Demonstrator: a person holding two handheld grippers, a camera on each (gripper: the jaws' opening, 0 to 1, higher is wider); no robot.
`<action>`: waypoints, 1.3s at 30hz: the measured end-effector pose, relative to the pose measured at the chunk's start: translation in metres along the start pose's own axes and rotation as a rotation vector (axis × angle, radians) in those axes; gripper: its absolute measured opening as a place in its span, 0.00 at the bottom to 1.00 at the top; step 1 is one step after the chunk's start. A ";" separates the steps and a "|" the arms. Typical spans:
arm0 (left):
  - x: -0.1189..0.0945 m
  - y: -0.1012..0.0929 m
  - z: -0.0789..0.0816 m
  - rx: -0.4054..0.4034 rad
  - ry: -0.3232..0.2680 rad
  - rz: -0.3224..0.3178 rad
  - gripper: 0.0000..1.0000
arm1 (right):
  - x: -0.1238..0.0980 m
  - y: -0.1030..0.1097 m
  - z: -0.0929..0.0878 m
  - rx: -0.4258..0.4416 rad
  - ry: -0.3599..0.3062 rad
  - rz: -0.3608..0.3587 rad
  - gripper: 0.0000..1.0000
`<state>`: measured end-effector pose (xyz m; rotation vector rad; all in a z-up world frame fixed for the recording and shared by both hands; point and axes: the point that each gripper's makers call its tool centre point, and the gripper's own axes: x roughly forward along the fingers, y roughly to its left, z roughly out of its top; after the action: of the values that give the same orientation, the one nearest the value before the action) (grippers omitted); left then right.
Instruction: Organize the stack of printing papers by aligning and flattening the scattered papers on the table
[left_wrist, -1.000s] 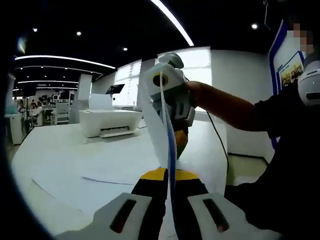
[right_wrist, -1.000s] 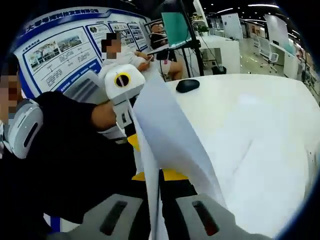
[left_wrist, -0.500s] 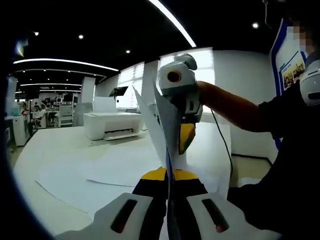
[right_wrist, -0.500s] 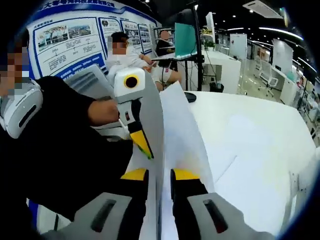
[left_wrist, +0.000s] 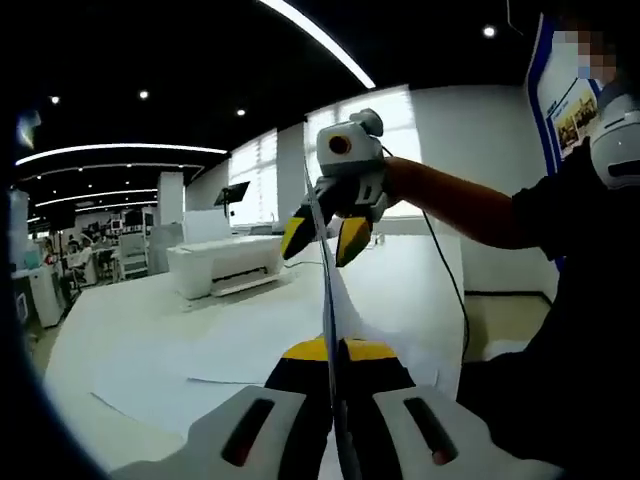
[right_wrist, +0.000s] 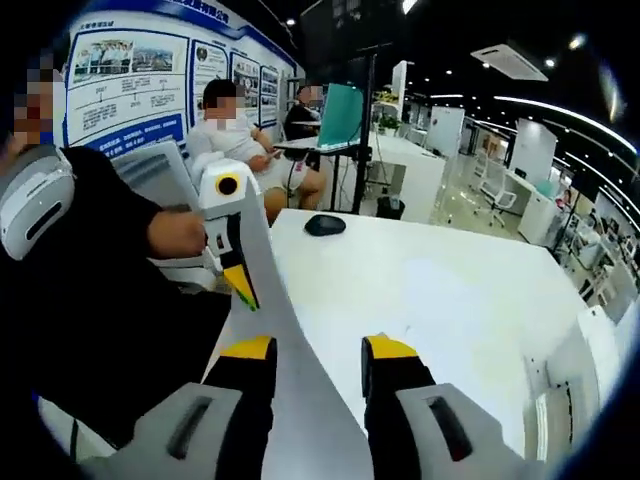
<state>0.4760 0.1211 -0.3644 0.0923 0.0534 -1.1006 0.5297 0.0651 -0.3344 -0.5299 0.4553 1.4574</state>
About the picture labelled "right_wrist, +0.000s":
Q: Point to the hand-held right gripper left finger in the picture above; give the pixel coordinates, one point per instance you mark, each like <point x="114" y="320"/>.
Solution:
<point x="245" y="390"/>

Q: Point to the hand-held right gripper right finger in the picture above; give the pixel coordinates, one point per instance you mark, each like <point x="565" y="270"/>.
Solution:
<point x="395" y="380"/>

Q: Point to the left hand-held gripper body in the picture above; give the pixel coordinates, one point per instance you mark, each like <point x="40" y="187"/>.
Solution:
<point x="220" y="205"/>

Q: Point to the white printing papers stack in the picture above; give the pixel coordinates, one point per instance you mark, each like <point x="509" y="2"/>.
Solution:
<point x="300" y="390"/>

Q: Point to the person's left hand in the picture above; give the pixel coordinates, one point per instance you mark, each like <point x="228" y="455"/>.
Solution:
<point x="185" y="235"/>

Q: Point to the white slatted chair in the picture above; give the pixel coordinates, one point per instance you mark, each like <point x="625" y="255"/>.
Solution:
<point x="150" y="170"/>

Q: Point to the black computer mouse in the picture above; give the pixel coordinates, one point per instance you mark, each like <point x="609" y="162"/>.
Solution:
<point x="325" y="226"/>

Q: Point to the small stand table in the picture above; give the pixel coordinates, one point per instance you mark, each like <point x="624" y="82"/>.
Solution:
<point x="300" y="143"/>

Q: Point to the teal panel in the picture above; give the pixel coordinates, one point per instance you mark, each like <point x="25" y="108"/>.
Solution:
<point x="342" y="115"/>

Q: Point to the black waste bin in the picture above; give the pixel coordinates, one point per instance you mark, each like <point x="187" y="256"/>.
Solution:
<point x="390" y="209"/>

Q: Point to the large black monitor on stand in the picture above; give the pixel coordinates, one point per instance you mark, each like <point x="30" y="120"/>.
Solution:
<point x="370" y="125"/>

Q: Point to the white worn chest device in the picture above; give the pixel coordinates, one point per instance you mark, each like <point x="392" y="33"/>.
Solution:
<point x="35" y="205"/>

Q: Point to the leafy potted plant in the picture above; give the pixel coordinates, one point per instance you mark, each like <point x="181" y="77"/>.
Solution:
<point x="387" y="120"/>

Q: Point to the white counter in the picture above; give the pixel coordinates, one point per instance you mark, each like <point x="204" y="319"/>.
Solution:
<point x="410" y="170"/>

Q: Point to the white printer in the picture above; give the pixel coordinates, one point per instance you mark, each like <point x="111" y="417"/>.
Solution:
<point x="595" y="350"/>

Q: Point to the white office chair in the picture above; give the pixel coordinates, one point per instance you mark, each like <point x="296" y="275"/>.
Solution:
<point x="497" y="195"/>

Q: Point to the white office desk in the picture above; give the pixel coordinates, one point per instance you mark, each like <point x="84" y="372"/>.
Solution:
<point x="537" y="215"/>

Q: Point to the white standing board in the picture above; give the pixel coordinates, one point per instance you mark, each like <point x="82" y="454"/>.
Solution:
<point x="447" y="130"/>

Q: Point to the teal box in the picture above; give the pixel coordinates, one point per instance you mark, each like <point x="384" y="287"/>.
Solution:
<point x="546" y="189"/>

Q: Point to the curved ceiling light strip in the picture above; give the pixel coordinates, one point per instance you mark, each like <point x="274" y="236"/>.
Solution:
<point x="560" y="106"/>

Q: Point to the ceiling air conditioner vent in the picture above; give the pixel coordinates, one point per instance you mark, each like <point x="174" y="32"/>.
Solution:
<point x="510" y="62"/>

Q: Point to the blue white wall display board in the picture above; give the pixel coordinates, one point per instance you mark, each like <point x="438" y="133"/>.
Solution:
<point x="130" y="100"/>

